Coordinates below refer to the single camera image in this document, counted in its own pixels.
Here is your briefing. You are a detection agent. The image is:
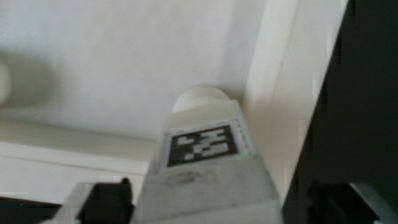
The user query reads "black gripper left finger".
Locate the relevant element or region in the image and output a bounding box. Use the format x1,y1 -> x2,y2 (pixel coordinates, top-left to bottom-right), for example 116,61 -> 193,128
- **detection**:
42,177 -> 138,224

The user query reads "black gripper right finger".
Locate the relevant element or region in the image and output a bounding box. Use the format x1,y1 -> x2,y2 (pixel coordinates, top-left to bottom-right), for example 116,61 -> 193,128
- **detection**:
308,182 -> 398,224

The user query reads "white table leg with tag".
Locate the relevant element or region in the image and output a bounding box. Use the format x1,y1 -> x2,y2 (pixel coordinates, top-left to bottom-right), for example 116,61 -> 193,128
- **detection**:
132,85 -> 285,224

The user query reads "white square tabletop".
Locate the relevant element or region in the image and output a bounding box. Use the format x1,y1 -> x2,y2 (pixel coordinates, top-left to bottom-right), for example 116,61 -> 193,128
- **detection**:
0,0 -> 353,204

